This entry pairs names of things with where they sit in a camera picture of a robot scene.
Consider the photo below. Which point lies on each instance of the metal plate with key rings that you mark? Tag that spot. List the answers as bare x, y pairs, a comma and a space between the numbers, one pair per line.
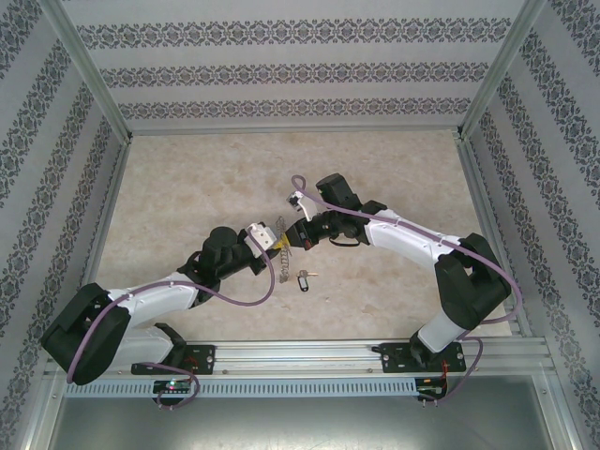
282, 267

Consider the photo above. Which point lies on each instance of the key with black tag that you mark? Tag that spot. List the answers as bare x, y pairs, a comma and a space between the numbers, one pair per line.
304, 284

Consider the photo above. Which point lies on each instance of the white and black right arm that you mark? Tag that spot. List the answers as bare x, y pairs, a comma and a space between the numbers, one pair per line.
408, 239

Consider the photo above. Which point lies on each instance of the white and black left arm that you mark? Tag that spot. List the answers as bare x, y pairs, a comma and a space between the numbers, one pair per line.
159, 297

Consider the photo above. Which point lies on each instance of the aluminium left side beam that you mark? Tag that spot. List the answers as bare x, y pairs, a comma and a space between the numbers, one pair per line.
109, 211

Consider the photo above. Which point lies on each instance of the aluminium beam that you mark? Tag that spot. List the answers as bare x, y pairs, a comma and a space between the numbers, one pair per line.
481, 201
109, 211

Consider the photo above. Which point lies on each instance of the aluminium right side beam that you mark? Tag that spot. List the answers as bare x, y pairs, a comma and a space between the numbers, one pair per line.
481, 201

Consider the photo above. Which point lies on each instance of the left controller circuit board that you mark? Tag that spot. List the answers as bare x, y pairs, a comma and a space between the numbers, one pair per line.
173, 386

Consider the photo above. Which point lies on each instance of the controller circuit board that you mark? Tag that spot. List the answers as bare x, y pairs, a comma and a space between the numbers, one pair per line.
431, 389
173, 386

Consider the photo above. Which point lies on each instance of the grey metal sheet panel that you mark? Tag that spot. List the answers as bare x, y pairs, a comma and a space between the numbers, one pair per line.
300, 426

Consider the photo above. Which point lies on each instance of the right controller circuit board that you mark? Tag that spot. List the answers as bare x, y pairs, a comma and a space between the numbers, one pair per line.
431, 389

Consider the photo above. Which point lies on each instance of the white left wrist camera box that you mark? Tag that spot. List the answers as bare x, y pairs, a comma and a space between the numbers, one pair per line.
260, 236

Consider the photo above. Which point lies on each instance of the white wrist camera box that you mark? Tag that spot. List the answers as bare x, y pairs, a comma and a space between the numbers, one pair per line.
304, 208
260, 236

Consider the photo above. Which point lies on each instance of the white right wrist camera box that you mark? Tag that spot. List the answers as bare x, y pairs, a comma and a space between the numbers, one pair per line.
304, 208

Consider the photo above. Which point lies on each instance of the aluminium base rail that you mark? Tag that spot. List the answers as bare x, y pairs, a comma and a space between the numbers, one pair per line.
295, 358

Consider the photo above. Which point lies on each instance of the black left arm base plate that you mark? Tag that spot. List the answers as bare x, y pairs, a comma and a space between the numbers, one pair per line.
201, 358

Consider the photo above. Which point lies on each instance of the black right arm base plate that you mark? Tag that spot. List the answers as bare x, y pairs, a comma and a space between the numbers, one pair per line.
398, 358

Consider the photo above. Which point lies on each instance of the aluminium right frame post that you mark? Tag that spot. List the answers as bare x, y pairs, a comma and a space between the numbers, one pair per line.
504, 70

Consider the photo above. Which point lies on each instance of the aluminium frame post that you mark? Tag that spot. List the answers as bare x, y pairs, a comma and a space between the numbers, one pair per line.
84, 70
504, 70

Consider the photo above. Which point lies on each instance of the aluminium left frame post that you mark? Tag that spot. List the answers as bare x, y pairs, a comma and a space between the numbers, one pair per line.
84, 70

